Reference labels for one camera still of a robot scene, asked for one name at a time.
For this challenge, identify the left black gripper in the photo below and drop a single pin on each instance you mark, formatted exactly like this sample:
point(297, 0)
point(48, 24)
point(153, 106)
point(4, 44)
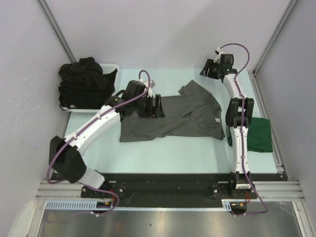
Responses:
point(159, 112)

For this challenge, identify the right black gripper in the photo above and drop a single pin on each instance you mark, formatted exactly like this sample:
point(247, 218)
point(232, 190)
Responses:
point(210, 63)

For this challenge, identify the grey t shirt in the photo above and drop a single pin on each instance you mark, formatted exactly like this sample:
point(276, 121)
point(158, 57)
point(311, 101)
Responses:
point(193, 113)

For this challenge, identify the white plastic basket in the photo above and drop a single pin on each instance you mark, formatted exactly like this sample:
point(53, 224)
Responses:
point(107, 68)

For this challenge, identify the black t shirts pile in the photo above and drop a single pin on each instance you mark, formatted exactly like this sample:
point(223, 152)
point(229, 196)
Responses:
point(84, 85)

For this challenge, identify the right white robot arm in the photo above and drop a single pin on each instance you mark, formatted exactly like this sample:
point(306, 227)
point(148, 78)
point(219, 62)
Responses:
point(238, 119)

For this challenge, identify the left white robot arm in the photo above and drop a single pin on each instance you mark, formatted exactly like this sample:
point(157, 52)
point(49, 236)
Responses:
point(66, 154)

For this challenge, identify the green folded t shirt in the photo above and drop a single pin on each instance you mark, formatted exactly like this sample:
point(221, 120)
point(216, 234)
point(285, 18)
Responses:
point(259, 136)

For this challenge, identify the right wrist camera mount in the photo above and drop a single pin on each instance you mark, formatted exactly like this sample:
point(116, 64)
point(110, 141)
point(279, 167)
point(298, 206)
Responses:
point(219, 52)

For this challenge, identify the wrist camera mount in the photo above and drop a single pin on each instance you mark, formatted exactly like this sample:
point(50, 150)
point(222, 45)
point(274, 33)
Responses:
point(151, 84)
point(219, 52)

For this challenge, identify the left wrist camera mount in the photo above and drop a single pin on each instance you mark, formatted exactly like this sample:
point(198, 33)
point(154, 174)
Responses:
point(151, 84)

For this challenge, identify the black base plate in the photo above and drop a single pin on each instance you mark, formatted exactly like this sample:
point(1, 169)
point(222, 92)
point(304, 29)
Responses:
point(172, 190)

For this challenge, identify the light blue cable duct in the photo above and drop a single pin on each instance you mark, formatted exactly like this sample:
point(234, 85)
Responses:
point(101, 206)

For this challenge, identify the aluminium frame rail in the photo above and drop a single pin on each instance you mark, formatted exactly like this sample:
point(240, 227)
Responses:
point(276, 190)

